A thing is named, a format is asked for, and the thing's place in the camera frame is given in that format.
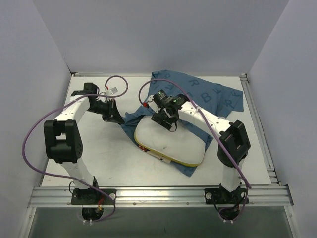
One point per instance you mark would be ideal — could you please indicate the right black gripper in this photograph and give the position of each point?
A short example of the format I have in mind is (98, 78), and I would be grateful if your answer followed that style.
(162, 119)

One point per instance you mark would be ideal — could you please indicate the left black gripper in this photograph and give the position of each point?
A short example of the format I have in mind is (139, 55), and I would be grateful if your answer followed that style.
(110, 112)

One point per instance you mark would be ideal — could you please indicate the white pillow with yellow edge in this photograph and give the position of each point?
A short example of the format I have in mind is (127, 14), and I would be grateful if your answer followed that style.
(181, 146)

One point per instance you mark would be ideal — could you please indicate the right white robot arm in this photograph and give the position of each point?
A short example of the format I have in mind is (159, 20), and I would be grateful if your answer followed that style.
(232, 138)

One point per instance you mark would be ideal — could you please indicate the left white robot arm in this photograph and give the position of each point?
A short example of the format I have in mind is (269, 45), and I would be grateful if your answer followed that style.
(62, 137)

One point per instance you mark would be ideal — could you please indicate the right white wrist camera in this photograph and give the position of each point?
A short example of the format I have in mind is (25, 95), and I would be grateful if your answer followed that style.
(154, 102)

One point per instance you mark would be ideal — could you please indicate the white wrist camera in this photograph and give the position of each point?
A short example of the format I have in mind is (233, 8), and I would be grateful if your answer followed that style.
(154, 102)
(110, 91)

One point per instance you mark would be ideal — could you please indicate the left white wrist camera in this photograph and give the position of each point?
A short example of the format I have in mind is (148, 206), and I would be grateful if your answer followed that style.
(110, 91)

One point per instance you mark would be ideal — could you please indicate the aluminium back rail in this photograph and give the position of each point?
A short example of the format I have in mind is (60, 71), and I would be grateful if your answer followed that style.
(87, 74)

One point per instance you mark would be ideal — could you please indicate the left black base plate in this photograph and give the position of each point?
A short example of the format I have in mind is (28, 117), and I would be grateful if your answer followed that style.
(93, 197)

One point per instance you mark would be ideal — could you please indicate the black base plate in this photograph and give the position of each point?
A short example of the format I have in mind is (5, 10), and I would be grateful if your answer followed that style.
(93, 197)
(220, 196)

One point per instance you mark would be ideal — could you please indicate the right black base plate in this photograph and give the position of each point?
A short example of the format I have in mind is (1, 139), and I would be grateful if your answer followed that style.
(220, 196)

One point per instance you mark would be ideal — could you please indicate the aluminium front rail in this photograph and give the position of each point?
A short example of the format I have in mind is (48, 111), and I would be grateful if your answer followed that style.
(51, 197)

